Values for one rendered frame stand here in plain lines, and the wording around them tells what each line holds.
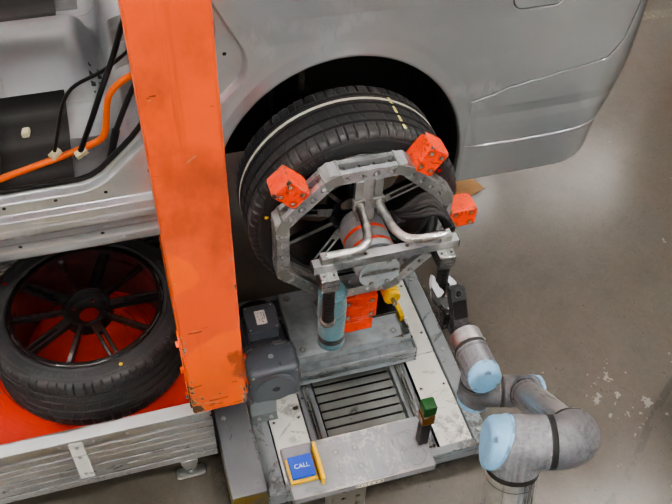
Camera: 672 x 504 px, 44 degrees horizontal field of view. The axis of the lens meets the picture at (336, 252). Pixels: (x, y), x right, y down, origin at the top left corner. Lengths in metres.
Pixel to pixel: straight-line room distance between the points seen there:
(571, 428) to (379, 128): 1.00
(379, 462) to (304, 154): 0.92
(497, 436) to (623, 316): 1.90
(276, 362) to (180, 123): 1.22
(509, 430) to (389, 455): 0.80
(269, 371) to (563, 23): 1.40
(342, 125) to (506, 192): 1.72
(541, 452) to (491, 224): 2.12
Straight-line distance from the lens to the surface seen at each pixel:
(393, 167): 2.35
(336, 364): 3.07
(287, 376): 2.77
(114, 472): 2.91
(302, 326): 3.07
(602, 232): 3.93
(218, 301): 2.14
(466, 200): 2.61
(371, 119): 2.40
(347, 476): 2.51
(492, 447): 1.80
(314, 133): 2.37
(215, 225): 1.94
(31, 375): 2.74
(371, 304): 2.76
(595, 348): 3.49
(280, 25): 2.28
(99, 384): 2.68
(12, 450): 2.75
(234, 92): 2.37
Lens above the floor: 2.68
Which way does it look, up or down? 48 degrees down
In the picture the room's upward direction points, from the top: 3 degrees clockwise
